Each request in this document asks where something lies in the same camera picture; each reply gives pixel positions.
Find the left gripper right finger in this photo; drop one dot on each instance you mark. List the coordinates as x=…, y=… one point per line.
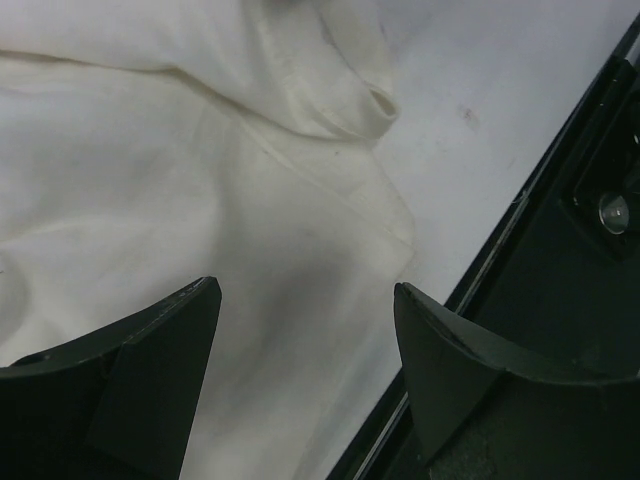
x=484, y=407

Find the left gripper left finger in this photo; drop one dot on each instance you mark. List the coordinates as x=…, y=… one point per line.
x=117, y=403

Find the white t shirt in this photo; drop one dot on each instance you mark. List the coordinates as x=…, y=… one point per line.
x=145, y=144

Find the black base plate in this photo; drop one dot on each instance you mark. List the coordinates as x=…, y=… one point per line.
x=559, y=274

